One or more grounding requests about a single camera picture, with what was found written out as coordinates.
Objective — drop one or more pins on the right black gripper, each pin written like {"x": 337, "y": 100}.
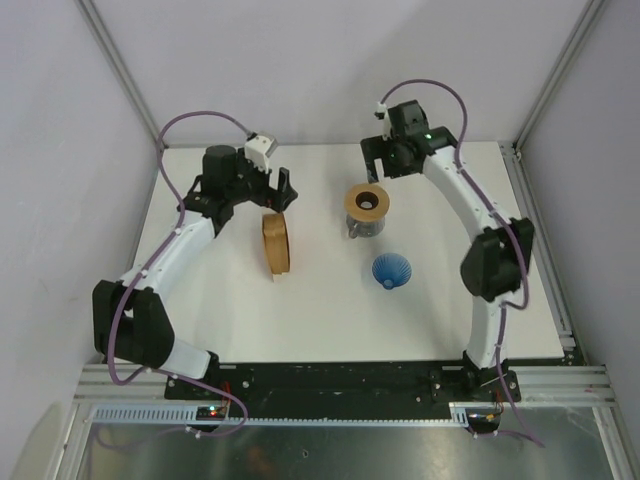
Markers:
{"x": 376, "y": 148}

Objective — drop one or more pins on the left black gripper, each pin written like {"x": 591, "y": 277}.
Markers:
{"x": 277, "y": 200}

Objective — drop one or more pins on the wooden dripper ring holder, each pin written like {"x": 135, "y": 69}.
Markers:
{"x": 366, "y": 203}

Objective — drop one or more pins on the blue glass dripper cone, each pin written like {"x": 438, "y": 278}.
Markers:
{"x": 391, "y": 270}

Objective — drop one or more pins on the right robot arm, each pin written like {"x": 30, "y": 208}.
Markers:
{"x": 495, "y": 268}

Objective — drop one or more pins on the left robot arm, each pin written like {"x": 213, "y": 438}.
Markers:
{"x": 130, "y": 321}

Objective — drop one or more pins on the glass coffee carafe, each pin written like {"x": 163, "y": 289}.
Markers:
{"x": 362, "y": 229}

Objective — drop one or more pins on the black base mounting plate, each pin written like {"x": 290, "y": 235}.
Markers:
{"x": 440, "y": 381}

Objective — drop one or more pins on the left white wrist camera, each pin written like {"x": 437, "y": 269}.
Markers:
{"x": 258, "y": 149}

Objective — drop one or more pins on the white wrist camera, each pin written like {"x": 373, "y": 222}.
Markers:
{"x": 258, "y": 149}
{"x": 381, "y": 113}

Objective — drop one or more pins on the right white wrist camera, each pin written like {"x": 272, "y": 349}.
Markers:
{"x": 381, "y": 113}

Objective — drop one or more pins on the grey slotted cable duct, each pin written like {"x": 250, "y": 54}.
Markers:
{"x": 195, "y": 415}

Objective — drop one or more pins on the left aluminium corner post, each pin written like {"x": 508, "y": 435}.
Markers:
{"x": 114, "y": 59}

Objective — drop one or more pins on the aluminium corner post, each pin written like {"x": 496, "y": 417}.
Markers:
{"x": 114, "y": 59}
{"x": 569, "y": 53}

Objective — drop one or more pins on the right aluminium corner post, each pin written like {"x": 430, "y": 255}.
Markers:
{"x": 569, "y": 53}

